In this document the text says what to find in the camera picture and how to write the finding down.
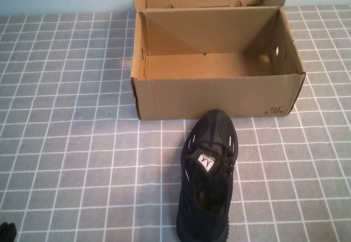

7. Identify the black knit sneaker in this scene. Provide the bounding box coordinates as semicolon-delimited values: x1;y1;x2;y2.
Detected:
174;109;240;242

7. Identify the brown cardboard shoe box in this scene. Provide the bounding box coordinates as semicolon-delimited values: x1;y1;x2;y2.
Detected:
130;0;307;121

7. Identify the grey white checked tablecloth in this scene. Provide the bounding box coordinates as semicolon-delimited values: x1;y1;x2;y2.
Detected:
0;4;351;242

